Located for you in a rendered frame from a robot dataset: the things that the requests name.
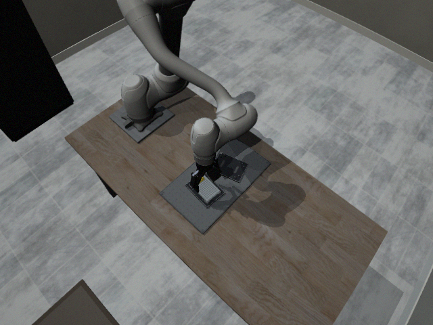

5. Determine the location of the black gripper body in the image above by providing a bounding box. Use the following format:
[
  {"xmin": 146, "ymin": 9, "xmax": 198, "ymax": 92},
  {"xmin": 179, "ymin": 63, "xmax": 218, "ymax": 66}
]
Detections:
[{"xmin": 196, "ymin": 162, "xmax": 214, "ymax": 174}]

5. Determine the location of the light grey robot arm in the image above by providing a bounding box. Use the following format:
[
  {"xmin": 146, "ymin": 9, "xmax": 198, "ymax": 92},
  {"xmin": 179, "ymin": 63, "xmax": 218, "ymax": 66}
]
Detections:
[{"xmin": 117, "ymin": 0, "xmax": 258, "ymax": 166}]

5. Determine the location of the clear rectangular plastic lid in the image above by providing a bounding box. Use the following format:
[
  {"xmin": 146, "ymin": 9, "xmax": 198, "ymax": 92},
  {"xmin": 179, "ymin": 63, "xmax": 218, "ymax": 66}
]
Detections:
[{"xmin": 199, "ymin": 175, "xmax": 220, "ymax": 202}]

